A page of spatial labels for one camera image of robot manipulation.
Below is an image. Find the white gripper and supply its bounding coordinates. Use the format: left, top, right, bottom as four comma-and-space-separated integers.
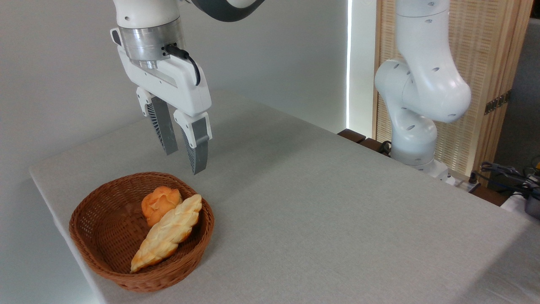
111, 28, 213, 175

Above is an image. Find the round orange bread roll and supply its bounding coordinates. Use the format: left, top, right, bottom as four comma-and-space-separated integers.
141, 186, 183, 228

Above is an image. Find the long braided bread loaf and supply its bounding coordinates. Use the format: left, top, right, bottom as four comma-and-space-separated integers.
130, 194, 203, 273

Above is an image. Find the brown wicker basket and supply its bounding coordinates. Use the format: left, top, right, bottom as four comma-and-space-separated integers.
69, 171, 215, 293

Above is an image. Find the dark brown wooden block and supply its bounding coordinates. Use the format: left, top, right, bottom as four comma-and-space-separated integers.
359, 137, 393, 157
337, 128, 367, 144

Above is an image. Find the dark brown wooden board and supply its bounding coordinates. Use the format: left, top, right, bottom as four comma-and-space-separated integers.
472, 185, 512, 207

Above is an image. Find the dark metal screen hinge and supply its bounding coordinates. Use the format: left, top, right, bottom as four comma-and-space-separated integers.
484, 90, 512, 115

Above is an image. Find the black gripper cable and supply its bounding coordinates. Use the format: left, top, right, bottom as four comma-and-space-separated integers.
164, 43, 202, 87

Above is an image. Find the black cable bundle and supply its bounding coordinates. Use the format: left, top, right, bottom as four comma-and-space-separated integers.
469, 161, 540, 200

